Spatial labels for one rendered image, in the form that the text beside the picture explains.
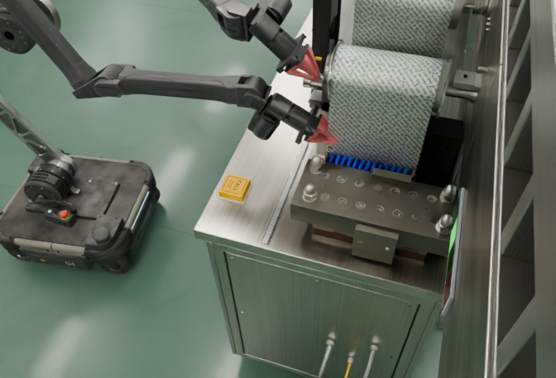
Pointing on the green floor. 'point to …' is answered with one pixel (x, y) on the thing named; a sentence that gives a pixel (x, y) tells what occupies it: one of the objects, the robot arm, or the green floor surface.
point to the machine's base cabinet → (317, 318)
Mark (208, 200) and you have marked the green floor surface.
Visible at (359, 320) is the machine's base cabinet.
